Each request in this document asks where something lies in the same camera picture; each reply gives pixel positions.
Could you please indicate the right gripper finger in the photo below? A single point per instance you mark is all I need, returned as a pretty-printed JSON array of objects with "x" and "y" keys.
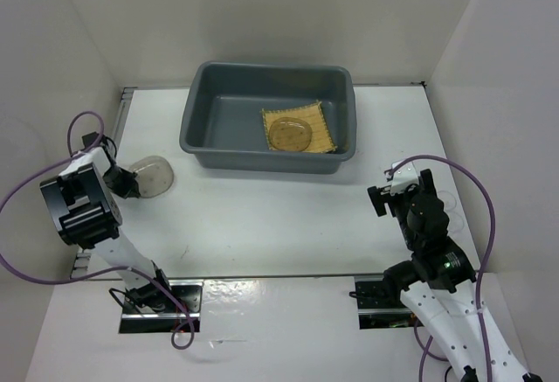
[
  {"x": 381, "y": 199},
  {"x": 427, "y": 183}
]

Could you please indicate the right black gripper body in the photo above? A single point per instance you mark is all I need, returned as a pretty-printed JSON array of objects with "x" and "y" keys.
[{"x": 400, "y": 205}]

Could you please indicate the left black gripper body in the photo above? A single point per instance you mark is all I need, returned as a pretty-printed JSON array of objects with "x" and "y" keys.
[{"x": 120, "y": 181}]

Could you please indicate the clear glass cup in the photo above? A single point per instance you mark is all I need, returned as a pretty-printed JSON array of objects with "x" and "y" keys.
[
  {"x": 456, "y": 224},
  {"x": 449, "y": 200}
]

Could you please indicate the clear glass plate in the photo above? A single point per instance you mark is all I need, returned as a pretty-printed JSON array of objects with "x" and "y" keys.
[
  {"x": 154, "y": 176},
  {"x": 290, "y": 134}
]

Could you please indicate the yellow woven bamboo mat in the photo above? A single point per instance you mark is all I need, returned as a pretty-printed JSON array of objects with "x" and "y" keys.
[{"x": 322, "y": 141}]

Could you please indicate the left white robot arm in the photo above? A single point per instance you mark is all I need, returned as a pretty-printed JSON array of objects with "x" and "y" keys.
[{"x": 81, "y": 202}]

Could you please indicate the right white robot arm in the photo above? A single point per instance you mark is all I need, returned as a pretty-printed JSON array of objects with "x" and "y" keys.
[{"x": 438, "y": 283}]

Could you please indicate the grey plastic bin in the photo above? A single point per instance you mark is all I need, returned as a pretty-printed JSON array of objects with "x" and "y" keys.
[{"x": 223, "y": 122}]

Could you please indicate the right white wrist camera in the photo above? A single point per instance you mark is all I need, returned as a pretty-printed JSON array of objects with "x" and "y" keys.
[{"x": 400, "y": 175}]

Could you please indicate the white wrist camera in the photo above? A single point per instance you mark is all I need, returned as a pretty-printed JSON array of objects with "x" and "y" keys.
[
  {"x": 400, "y": 175},
  {"x": 94, "y": 146}
]

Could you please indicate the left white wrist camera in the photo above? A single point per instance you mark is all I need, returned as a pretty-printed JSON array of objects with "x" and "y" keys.
[{"x": 94, "y": 146}]

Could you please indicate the aluminium table rail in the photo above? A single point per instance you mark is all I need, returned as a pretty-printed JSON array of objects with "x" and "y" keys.
[{"x": 82, "y": 259}]

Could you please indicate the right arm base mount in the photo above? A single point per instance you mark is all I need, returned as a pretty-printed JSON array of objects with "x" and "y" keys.
[{"x": 376, "y": 309}]

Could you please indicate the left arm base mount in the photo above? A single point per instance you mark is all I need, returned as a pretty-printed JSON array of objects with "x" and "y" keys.
[{"x": 143, "y": 320}]

